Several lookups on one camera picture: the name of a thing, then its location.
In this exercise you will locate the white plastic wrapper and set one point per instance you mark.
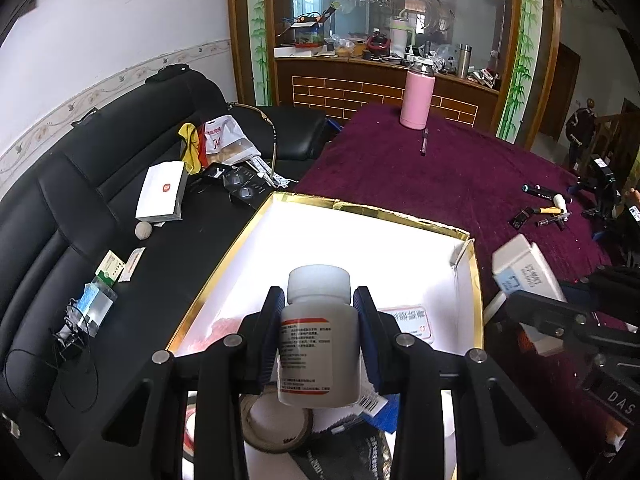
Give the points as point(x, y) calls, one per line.
point(265, 170)

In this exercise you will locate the green white small box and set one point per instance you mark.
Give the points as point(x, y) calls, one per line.
point(111, 267)

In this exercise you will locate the small fish tank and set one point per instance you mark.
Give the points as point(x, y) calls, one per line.
point(305, 35)

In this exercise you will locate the wooden stair railing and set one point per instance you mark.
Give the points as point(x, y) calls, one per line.
point(622, 135)

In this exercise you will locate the pink water bottle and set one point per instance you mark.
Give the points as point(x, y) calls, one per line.
point(416, 100)

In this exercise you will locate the gold gift box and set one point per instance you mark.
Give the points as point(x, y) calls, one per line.
point(350, 245)

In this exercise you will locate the gold black pen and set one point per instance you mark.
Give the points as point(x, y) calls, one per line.
point(542, 209)

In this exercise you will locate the black leather sofa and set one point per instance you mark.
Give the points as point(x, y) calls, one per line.
point(65, 185)

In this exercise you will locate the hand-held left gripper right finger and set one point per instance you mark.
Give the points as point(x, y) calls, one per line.
point(365, 332)

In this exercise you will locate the yellow cloth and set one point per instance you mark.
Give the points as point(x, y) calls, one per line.
point(192, 152)

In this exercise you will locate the small white medicine box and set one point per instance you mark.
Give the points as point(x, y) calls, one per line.
point(527, 267)

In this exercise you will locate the orange white sachet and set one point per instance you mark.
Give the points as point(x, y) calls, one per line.
point(132, 264)

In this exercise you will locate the wooden glass display cabinet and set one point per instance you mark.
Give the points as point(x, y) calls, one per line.
point(350, 90)

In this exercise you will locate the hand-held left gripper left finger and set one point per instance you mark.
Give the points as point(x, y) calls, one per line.
point(272, 325)

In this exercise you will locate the white pill bottle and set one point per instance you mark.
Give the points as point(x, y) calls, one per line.
point(317, 320)

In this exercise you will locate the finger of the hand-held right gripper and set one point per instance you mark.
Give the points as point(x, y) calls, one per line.
point(555, 317)
point(610, 285)

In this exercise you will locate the blue white medicine box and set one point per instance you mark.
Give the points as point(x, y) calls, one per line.
point(372, 402)

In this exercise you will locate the black tape roll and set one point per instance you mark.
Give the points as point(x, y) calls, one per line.
point(272, 444)

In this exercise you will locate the small white ball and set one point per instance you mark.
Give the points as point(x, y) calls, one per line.
point(144, 230)

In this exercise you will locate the dark pen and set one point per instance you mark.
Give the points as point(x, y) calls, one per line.
point(424, 142)

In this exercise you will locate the white tumbler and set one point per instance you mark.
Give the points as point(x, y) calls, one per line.
point(400, 37)

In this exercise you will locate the red tape roll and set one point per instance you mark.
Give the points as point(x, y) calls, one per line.
point(189, 430)

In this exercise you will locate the dark mascara tube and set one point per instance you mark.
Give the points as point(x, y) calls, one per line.
point(552, 221)

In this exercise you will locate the clear blue white package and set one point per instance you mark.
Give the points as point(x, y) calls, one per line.
point(95, 305)

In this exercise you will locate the wooden door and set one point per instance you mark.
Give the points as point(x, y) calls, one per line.
point(562, 95)

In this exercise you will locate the white box with red logo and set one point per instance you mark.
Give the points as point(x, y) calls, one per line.
point(160, 195)

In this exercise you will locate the silver thermos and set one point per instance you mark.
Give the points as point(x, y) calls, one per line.
point(465, 62)

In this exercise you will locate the black glossy packet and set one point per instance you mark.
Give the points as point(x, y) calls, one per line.
point(248, 195)
point(236, 178)
point(212, 172)

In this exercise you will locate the blue capped black marker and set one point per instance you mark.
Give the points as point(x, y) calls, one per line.
point(542, 191)

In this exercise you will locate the black lipstick box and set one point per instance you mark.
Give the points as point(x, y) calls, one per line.
point(520, 218)

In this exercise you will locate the white snack bag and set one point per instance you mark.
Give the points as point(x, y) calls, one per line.
point(225, 135)

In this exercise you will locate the red dark object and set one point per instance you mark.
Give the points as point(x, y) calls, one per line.
point(378, 43)

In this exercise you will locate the white red medicine box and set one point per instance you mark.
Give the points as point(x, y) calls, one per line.
point(405, 321)

